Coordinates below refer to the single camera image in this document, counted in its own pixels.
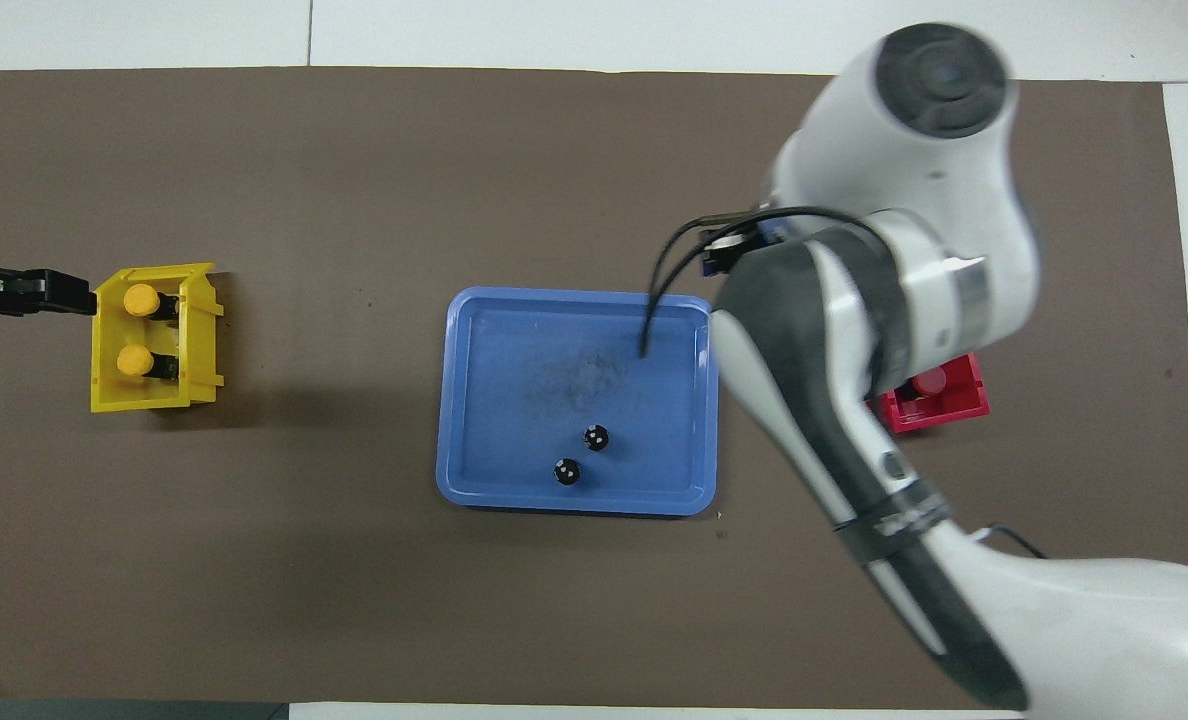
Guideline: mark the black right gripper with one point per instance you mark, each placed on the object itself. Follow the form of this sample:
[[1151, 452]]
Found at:
[[739, 245]]

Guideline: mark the yellow push button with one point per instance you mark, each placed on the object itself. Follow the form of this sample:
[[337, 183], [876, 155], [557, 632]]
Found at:
[[135, 361], [141, 299]]

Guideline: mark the red push button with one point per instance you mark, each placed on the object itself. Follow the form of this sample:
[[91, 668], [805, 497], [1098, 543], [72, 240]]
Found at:
[[927, 381]]

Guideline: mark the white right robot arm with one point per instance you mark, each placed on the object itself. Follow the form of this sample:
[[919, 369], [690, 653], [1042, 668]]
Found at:
[[914, 250]]

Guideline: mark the blue plastic tray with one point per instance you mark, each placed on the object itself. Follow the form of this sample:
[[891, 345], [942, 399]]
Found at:
[[514, 400]]

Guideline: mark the yellow plastic bin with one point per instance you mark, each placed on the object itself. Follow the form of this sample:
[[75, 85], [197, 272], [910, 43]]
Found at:
[[104, 340]]

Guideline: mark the black cylindrical capacitor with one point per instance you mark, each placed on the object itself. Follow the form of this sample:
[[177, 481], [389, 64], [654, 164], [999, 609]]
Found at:
[[566, 471], [596, 437]]

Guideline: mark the red plastic bin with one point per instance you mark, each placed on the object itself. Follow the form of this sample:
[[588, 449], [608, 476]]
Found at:
[[954, 405]]

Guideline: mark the brown paper table mat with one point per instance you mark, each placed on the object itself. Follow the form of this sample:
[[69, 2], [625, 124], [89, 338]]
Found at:
[[304, 580]]

